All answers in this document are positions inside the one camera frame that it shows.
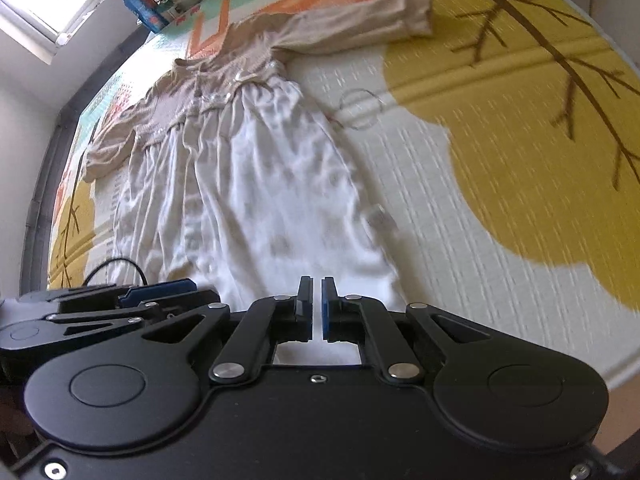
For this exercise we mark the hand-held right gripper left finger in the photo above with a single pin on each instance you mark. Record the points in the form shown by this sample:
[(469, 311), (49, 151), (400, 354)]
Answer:
[(305, 305)]

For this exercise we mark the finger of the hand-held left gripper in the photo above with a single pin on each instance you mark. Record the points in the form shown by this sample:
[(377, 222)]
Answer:
[(160, 289), (125, 316)]

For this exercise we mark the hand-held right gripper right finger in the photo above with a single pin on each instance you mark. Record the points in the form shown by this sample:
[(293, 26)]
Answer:
[(326, 310)]

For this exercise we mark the beige and white dress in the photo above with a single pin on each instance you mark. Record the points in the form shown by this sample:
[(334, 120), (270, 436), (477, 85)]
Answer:
[(225, 170)]

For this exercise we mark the printed foam play mat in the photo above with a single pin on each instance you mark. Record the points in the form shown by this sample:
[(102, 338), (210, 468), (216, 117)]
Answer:
[(500, 160)]

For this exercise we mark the blue snack can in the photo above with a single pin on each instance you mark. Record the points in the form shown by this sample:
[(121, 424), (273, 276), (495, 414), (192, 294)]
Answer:
[(145, 10)]

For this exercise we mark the window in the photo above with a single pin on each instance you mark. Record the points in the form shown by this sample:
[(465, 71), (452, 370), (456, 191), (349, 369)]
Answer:
[(35, 15)]

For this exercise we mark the grey padded bed rail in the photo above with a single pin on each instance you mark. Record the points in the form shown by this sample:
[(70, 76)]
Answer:
[(45, 170)]

